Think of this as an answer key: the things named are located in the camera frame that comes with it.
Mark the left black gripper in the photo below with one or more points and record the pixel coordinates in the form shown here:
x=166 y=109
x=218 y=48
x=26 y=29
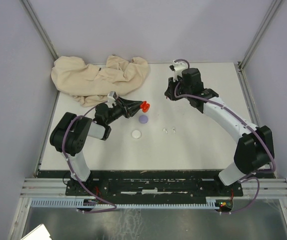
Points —
x=129 y=107

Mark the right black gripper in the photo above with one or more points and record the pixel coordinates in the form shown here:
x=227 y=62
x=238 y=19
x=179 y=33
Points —
x=169 y=92

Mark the red round charging case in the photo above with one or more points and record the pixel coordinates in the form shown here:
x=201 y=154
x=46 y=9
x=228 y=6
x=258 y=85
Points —
x=145 y=106

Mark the purple round charging case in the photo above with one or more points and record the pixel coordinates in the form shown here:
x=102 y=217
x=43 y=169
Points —
x=143 y=119

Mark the white round charging case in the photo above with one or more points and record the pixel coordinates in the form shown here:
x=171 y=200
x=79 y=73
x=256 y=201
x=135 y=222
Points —
x=136 y=134

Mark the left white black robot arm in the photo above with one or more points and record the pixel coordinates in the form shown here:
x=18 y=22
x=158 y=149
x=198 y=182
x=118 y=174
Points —
x=70 y=134

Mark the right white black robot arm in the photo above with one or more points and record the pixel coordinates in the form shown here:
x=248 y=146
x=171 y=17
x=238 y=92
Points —
x=254 y=145

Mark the beige crumpled cloth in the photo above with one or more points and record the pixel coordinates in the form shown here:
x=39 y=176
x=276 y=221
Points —
x=90 y=84

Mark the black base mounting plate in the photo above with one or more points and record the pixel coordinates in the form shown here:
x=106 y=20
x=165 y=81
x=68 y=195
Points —
x=145 y=187

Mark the control box with leds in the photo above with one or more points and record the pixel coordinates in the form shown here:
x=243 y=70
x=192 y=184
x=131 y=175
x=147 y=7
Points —
x=225 y=205

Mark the white sheet corner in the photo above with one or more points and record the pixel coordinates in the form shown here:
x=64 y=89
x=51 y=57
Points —
x=38 y=233

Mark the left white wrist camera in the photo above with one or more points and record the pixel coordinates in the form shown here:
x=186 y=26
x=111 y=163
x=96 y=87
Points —
x=112 y=97

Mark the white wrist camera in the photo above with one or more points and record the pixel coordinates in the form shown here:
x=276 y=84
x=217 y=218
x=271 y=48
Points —
x=177 y=68
x=112 y=97

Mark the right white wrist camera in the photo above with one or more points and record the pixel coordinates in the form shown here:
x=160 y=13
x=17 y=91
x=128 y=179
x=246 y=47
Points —
x=177 y=68

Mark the aluminium frame rail front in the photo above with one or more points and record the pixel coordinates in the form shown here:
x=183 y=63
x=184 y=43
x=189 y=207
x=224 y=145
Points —
x=55 y=188

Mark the right aluminium corner post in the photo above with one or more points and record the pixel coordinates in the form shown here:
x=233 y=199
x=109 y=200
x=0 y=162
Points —
x=268 y=18

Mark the aluminium corner post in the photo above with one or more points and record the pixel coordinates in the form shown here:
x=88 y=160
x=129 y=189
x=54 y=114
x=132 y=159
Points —
x=268 y=18
x=32 y=14

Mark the left aluminium corner post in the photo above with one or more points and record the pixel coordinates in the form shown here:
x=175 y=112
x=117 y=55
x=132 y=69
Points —
x=32 y=14

